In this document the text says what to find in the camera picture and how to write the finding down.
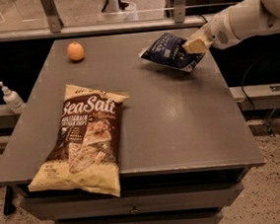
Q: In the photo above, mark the white pump dispenser bottle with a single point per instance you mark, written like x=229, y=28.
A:
x=12, y=99

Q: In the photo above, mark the orange fruit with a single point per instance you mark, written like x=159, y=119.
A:
x=75, y=51

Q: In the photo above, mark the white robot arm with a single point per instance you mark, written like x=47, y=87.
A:
x=249, y=18

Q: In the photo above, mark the grey drawer cabinet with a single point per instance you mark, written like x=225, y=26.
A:
x=184, y=145

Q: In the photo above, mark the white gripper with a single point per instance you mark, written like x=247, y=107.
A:
x=218, y=32

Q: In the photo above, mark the metal railing frame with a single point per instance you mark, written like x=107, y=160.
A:
x=40, y=19

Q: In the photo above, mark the sea salt tortilla chip bag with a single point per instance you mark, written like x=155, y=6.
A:
x=86, y=150

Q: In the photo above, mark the upper drawer knob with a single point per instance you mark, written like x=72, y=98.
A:
x=134, y=210

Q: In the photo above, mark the blue chip bag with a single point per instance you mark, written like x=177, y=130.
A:
x=167, y=50

